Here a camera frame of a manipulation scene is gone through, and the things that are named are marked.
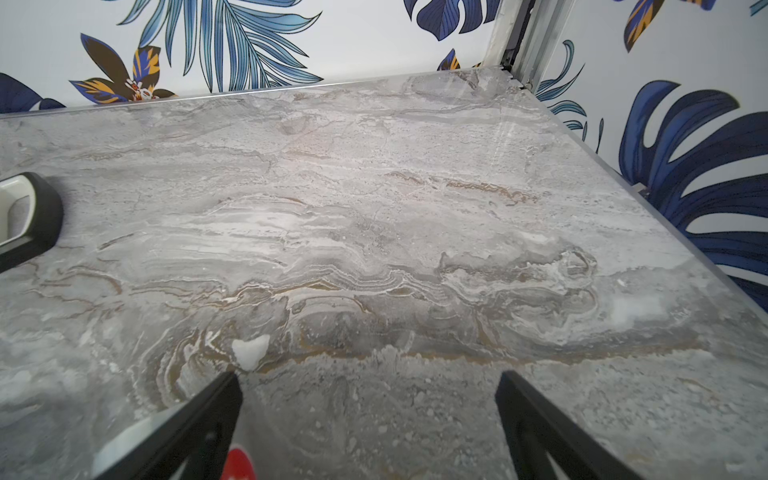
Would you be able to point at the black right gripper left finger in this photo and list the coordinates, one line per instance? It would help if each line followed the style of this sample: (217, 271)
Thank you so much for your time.
(188, 441)

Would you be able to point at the red label plastic wrap roll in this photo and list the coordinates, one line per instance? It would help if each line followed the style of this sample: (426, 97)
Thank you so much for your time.
(238, 465)

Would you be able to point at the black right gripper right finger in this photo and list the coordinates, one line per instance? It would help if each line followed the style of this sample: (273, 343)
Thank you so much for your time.
(543, 440)

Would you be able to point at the aluminium corner frame post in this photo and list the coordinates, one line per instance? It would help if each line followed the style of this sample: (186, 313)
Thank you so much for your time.
(525, 34)

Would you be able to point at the black white calculator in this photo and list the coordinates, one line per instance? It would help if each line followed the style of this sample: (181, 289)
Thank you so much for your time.
(32, 215)

